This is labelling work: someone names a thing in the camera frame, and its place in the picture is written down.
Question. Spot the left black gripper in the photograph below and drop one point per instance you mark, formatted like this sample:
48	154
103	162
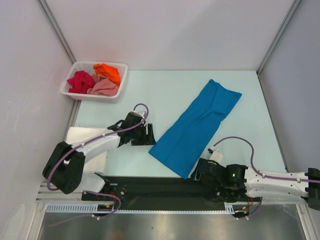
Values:
147	139

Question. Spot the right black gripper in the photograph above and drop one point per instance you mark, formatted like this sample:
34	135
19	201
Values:
195	175

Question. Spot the blue t-shirt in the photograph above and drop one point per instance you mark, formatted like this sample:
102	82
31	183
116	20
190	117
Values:
182	144

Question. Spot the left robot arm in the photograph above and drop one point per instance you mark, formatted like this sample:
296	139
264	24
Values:
65	169

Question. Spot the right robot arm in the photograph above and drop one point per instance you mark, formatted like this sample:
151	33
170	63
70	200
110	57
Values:
235	183

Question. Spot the pink crumpled t-shirt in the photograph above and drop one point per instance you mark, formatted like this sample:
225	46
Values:
103	87

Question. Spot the orange crumpled t-shirt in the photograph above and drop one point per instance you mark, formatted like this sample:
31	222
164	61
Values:
112	73

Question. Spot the magenta crumpled t-shirt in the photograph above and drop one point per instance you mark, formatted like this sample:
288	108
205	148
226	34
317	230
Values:
80	83

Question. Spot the white plastic basket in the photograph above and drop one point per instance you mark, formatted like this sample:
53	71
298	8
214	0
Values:
87	66

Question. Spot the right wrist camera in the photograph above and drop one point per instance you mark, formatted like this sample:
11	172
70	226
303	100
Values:
215	155

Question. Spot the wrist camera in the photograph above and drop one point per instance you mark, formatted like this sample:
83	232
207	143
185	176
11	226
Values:
142	113
215	155

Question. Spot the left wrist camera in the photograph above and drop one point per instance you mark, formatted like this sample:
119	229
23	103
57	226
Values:
142	113

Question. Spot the white slotted cable duct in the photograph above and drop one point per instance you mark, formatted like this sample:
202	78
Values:
106	208

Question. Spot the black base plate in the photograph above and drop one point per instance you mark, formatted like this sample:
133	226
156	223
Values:
156	191

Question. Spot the aluminium frame rail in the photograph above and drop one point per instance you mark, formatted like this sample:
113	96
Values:
45	195

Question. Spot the right corner aluminium post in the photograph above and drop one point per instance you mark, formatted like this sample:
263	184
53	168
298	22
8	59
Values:
279	34

